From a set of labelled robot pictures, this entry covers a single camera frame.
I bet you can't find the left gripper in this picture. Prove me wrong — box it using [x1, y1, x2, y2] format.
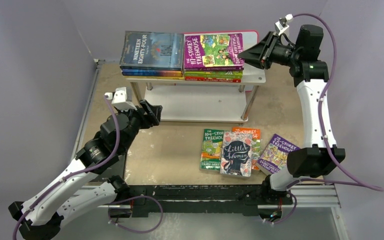
[116, 99, 161, 153]

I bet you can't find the yellow book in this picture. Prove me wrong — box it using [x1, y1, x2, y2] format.
[124, 76, 185, 81]

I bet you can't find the Jane Eyre book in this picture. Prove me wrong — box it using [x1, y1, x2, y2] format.
[121, 69, 183, 78]

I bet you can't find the red 13-Storey Treehouse book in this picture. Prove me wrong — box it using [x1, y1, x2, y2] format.
[184, 76, 242, 83]

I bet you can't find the green 65-Storey Treehouse book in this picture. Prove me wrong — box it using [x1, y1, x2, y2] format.
[183, 71, 243, 79]

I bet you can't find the Nineteen Eighty-Four blue book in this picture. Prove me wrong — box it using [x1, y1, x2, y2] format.
[119, 31, 185, 71]

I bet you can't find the dark green Treehouse book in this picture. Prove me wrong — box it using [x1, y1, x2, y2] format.
[199, 128, 225, 172]

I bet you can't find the Little Women book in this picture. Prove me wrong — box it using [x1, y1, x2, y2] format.
[219, 131, 253, 178]

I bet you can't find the purple Treehouse book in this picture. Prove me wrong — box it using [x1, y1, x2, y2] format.
[255, 133, 300, 175]

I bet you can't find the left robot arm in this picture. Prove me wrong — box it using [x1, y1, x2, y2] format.
[8, 100, 163, 240]

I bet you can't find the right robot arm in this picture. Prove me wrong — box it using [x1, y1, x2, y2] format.
[238, 24, 346, 204]

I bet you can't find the white two-tier metal shelf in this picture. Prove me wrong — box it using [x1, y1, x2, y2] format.
[125, 64, 266, 124]

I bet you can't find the black Moon Sixpence book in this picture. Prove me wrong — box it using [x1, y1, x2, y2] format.
[111, 154, 127, 180]

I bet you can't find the orange Treehouse book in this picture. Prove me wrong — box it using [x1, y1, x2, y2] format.
[232, 126, 262, 171]

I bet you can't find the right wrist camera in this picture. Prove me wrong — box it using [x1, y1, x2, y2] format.
[274, 14, 294, 37]

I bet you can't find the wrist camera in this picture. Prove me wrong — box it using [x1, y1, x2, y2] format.
[104, 87, 138, 112]
[274, 14, 294, 37]

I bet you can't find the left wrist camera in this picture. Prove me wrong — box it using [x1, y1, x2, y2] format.
[104, 87, 138, 112]

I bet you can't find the black aluminium base frame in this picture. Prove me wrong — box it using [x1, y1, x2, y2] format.
[115, 184, 340, 221]

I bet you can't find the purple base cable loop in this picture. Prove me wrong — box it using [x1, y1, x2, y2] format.
[108, 195, 164, 235]

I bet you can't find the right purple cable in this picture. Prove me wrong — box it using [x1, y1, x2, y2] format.
[291, 13, 384, 192]

